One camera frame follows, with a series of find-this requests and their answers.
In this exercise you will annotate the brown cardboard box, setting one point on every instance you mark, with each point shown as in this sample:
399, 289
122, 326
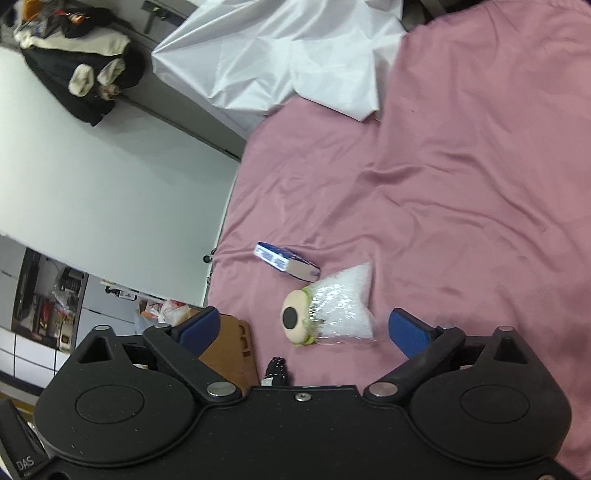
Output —
232, 354

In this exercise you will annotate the pink bed sheet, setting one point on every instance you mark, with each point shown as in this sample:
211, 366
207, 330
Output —
470, 198

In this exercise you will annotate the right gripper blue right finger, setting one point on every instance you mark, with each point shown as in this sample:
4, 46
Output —
410, 334

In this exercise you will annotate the white plastic bag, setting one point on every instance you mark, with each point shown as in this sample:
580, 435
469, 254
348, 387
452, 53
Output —
174, 313

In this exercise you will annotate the black hanging jacket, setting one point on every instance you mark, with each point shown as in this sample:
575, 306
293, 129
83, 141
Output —
75, 53

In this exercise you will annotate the white draped cloth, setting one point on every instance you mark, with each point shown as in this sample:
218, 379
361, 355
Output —
245, 59

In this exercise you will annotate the clear plastic bag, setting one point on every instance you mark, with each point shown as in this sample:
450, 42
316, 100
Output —
339, 306

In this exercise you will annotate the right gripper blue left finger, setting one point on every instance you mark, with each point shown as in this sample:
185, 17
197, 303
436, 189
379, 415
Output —
198, 332

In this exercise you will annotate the small blue card box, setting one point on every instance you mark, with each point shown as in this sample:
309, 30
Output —
288, 262

